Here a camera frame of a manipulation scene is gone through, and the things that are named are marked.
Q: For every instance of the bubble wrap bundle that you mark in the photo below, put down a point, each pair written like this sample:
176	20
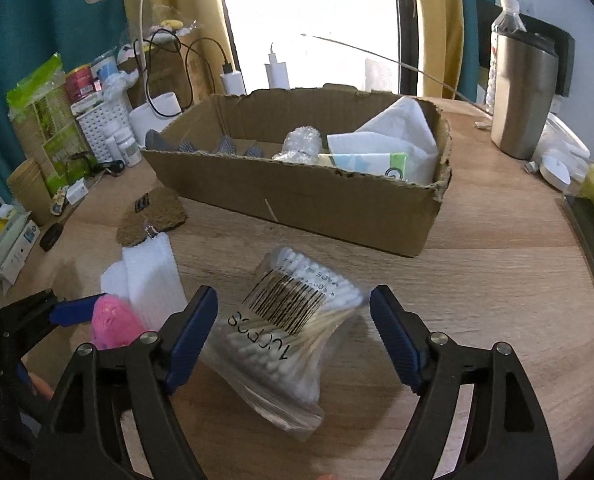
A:
299	145

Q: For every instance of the steel tumbler with black lid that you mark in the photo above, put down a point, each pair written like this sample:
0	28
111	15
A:
524	100

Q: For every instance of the white pill bottle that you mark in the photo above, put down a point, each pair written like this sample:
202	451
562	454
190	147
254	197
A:
128	147
110	146

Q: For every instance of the green bag of paper cups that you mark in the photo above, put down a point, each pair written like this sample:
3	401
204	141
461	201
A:
47	120

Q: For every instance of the clear bag of cotton swabs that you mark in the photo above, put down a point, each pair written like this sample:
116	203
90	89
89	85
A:
287	330

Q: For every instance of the clear plastic water bottle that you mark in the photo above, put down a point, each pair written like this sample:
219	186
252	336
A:
507	17

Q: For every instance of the grey knit glove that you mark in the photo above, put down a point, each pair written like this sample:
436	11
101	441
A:
227	146
156	141

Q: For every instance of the black monitor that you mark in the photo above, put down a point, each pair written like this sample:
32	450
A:
564	55

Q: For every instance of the person's left hand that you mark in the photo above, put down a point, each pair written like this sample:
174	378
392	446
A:
41	386

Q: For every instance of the red can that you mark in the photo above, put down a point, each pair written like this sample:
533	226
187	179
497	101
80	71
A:
81	84

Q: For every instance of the cartoon print tissue packet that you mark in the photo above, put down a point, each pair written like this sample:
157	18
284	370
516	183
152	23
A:
367	165

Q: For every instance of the black key fob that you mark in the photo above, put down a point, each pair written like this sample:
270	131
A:
51	236

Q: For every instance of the stack of brown paper cups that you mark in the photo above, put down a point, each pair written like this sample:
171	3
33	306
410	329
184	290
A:
27	190

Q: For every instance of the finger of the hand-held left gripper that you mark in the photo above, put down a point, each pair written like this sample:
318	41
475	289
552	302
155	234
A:
77	310

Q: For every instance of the white packets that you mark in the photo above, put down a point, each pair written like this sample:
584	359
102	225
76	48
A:
12	250

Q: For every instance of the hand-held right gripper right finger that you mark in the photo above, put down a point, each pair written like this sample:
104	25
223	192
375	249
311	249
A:
394	340

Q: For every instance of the white cloth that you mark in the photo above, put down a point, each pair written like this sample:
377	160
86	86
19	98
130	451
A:
149	280

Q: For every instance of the plush toy in clear bag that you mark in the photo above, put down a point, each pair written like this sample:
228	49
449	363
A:
169	25

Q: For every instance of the brown plush pouch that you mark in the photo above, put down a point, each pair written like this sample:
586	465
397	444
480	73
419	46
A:
152	215

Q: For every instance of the yellow curtain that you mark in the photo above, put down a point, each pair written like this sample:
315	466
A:
187	10
437	25

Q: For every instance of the white perforated basket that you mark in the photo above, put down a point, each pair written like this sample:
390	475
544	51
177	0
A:
102	125

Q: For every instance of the white computer mouse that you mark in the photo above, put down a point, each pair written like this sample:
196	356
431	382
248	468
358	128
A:
556	170

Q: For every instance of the brown cardboard box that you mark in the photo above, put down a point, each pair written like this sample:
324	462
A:
297	205

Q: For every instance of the white paper tissue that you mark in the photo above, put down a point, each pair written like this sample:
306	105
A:
397	130

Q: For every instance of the pink soft cloth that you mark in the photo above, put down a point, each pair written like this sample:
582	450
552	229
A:
114	322

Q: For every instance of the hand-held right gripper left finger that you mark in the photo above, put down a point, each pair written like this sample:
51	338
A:
192	335

